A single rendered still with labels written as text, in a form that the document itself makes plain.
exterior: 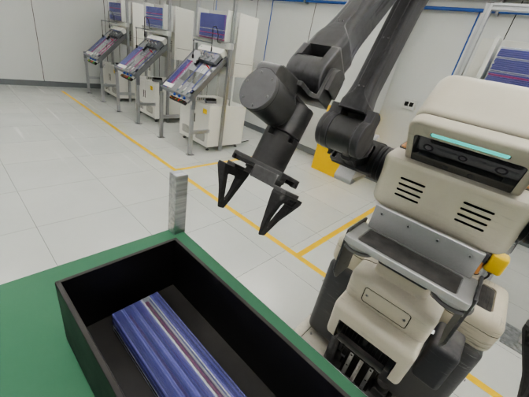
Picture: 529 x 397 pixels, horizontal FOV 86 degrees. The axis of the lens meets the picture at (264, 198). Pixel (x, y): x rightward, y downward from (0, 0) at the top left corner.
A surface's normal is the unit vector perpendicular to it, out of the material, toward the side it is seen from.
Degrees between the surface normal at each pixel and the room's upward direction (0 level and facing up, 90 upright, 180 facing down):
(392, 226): 90
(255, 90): 64
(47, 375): 0
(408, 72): 90
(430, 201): 98
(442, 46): 90
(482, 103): 42
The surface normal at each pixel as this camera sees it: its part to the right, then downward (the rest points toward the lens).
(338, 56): 0.73, 0.42
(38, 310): 0.18, -0.87
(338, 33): -0.34, -0.47
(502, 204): -0.69, 0.35
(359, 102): -0.53, -0.16
